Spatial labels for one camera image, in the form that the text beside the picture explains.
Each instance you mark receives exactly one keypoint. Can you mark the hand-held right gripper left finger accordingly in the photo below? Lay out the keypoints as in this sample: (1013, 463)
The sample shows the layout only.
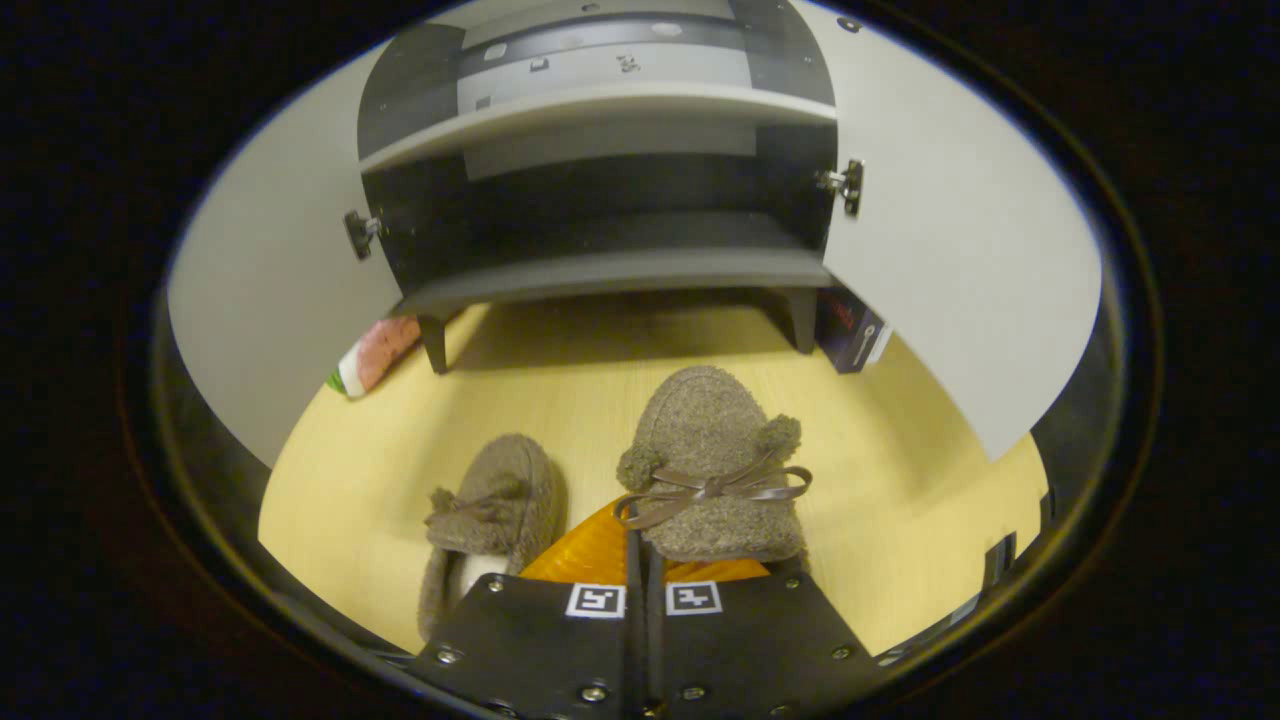
(530, 640)

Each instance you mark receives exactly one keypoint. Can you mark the white and grey shoe cabinet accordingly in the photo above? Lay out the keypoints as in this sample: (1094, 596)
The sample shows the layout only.
(600, 275)

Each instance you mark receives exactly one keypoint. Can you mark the metal door hinge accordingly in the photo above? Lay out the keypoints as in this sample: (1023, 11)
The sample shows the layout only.
(358, 235)
(848, 185)

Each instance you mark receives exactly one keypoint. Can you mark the white cabinet shelf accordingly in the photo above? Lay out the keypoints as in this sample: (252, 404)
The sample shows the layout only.
(600, 115)

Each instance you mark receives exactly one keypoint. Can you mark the dark blue book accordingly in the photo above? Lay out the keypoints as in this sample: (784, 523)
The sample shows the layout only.
(845, 330)

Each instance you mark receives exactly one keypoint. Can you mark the white shoe cabinet door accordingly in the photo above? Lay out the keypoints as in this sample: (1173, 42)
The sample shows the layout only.
(960, 250)
(280, 280)

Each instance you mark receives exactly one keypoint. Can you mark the watermelon slice toy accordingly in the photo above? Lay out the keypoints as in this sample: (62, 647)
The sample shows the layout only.
(380, 350)

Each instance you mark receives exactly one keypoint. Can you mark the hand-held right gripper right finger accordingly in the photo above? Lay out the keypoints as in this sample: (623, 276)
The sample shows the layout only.
(740, 650)

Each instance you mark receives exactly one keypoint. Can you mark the brown fuzzy shoe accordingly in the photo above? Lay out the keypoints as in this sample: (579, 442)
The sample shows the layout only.
(705, 430)
(500, 480)

